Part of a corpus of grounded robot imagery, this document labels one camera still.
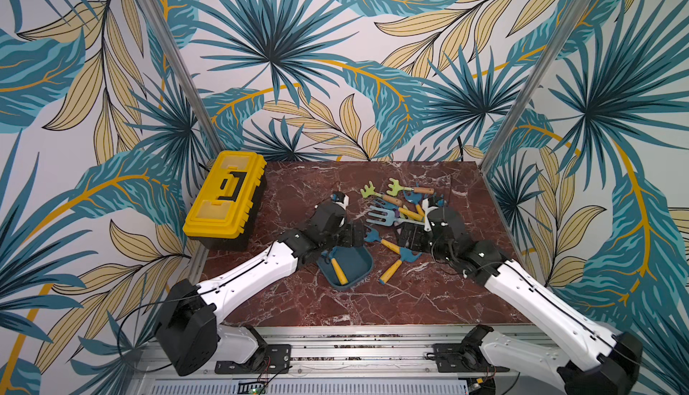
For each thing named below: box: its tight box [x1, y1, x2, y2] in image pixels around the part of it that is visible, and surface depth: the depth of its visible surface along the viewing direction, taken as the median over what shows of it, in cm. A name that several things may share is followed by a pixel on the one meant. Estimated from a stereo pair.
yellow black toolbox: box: [183, 149, 268, 251], surface depth 89 cm
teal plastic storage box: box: [315, 245, 374, 291], surface depth 93 cm
